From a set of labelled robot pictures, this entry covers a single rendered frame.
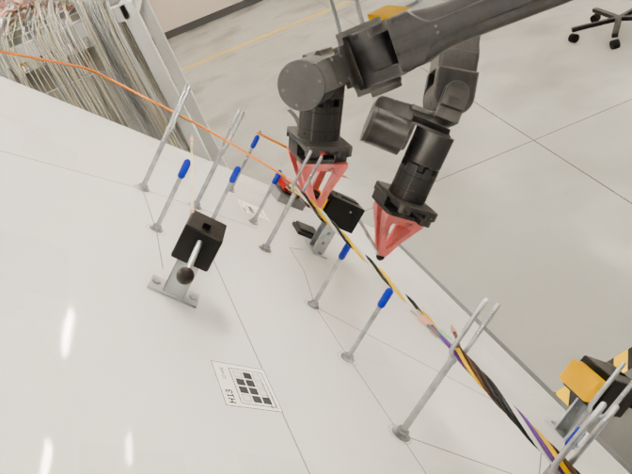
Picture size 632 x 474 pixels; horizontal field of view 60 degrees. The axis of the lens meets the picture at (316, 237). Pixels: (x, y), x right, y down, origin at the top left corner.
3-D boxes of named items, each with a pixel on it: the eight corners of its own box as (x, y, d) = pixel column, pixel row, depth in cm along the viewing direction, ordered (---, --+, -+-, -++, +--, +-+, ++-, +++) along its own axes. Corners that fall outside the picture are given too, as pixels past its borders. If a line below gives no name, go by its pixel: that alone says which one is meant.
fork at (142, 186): (134, 182, 68) (181, 79, 64) (148, 188, 69) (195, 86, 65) (135, 189, 66) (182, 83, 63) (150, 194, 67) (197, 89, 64)
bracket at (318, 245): (326, 260, 80) (343, 230, 79) (312, 254, 79) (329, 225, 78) (318, 245, 84) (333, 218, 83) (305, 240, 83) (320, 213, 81)
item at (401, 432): (402, 427, 48) (493, 296, 44) (414, 443, 46) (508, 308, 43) (387, 425, 47) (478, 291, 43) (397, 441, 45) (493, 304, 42)
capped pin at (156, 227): (159, 227, 60) (192, 158, 58) (164, 234, 59) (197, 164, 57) (147, 224, 59) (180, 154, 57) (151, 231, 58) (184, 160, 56)
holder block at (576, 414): (618, 458, 68) (670, 397, 65) (561, 448, 61) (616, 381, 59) (590, 430, 72) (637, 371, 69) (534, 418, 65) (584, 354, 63)
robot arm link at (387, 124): (474, 85, 74) (454, 96, 83) (395, 53, 73) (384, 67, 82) (442, 167, 75) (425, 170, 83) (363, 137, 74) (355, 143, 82)
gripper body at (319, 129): (304, 161, 69) (309, 102, 66) (285, 138, 78) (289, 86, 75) (352, 161, 71) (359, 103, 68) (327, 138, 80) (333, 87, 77)
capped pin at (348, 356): (342, 360, 53) (387, 289, 51) (339, 352, 55) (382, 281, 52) (355, 365, 54) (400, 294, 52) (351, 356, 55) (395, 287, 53)
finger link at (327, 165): (296, 216, 73) (302, 149, 69) (283, 197, 80) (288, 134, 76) (343, 214, 75) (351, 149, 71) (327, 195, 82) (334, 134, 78)
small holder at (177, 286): (130, 318, 42) (167, 240, 40) (154, 272, 50) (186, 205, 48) (185, 341, 43) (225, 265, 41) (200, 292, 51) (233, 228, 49)
